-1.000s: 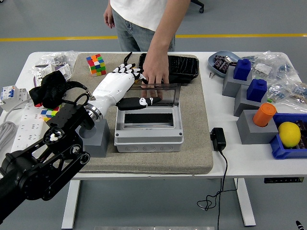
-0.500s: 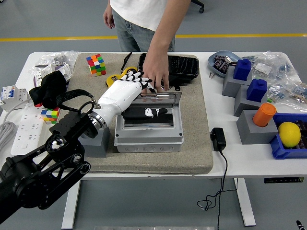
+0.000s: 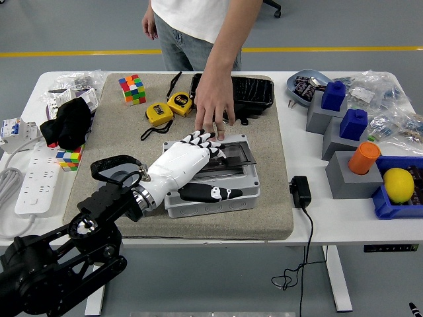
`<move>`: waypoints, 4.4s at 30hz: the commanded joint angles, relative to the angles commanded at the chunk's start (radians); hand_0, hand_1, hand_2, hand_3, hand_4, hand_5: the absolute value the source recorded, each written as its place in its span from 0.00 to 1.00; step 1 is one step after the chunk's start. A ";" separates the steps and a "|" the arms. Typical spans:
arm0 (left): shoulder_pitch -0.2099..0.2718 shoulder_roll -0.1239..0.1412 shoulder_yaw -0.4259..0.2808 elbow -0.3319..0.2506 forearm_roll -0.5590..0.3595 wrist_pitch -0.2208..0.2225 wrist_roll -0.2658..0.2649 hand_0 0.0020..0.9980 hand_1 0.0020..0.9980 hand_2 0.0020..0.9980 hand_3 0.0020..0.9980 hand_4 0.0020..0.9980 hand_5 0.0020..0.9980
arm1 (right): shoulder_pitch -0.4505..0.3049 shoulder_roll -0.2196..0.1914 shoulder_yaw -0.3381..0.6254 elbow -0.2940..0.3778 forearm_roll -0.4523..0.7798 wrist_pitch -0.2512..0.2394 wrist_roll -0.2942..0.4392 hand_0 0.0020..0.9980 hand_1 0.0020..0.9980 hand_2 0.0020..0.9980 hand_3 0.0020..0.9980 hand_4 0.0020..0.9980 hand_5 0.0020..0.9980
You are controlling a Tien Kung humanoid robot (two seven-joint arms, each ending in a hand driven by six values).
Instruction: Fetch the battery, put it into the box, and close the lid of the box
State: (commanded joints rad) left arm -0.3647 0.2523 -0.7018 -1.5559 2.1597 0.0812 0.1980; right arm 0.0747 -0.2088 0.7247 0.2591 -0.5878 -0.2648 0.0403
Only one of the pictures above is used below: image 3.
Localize person's right hand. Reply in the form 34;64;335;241
141;9;159;40

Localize person's left hand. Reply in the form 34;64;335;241
194;74;236;141

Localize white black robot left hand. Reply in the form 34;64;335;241
141;129;245;212

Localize grey electrical box clear lid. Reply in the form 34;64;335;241
162;133;262;219

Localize orange cylinder battery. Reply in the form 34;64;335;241
348;141;382;175

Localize yellow tape measure 5m print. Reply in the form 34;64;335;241
166;71;194;117

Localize person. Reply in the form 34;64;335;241
141;0;264;72

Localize black plastic tray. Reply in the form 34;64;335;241
190;73;275;116

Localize yellow tape measure dark label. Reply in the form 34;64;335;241
140;102;175;142

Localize grey block with round hole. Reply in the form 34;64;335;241
98;163;146;189
325;151;386;200

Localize large colourful puzzle cube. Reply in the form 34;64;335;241
118;73;147;107

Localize black table control panel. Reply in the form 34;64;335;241
364;244;420;254

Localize grey-brown fabric mat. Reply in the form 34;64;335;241
62;73;295;241

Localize clear bag of small parts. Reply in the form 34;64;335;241
49;69;108;93

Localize white packaged parts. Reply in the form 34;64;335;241
46;87;100;120

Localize brown silver snack packet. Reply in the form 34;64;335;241
309;77;327;92

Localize black office chair base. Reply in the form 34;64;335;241
262;0;282;19

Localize grey holder block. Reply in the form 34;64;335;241
305;90;348;135
322;116;369;162

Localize blue-grey bowl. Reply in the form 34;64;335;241
286;69;333;107

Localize blue plastic bin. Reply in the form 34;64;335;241
370;155;423;221

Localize small colourful puzzle cube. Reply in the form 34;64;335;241
56;145;83;172

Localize black cloth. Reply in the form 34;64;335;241
40;98;93;150

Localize blue block with knob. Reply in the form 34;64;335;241
339;108;369;140
321;81;348;112

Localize black power adapter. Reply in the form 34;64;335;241
289;175;313;209

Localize yellow lemon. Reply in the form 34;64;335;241
383;167;415;204

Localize dark packets pile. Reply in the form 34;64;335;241
408;164;423;207

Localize white power strip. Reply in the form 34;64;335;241
15;141;63;215

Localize clear bag of components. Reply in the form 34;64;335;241
368;107;423;151
333;69;412;112

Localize white circuit breaker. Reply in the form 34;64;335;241
0;117;40;155

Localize black triangular bracket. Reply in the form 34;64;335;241
224;108;249;126

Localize black adapter cord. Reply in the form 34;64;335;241
271;206;328;317

